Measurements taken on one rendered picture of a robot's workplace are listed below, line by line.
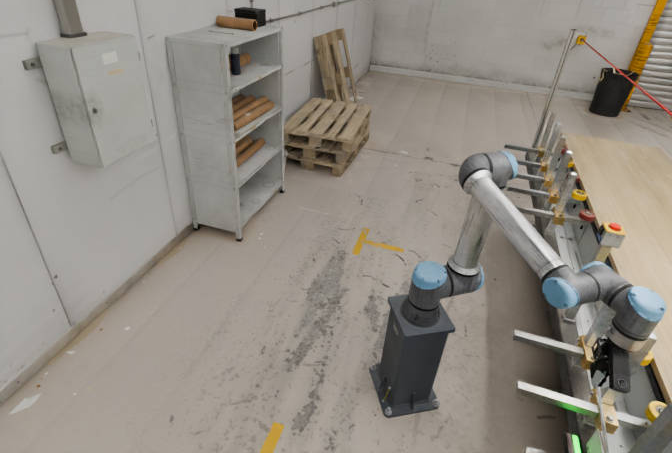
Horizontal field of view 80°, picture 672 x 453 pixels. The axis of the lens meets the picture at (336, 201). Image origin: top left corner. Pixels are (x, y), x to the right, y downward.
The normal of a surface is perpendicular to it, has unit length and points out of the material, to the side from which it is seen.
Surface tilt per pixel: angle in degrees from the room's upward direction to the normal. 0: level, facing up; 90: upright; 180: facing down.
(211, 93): 90
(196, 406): 0
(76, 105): 90
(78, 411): 0
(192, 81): 90
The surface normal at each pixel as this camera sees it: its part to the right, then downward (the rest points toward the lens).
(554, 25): -0.30, 0.48
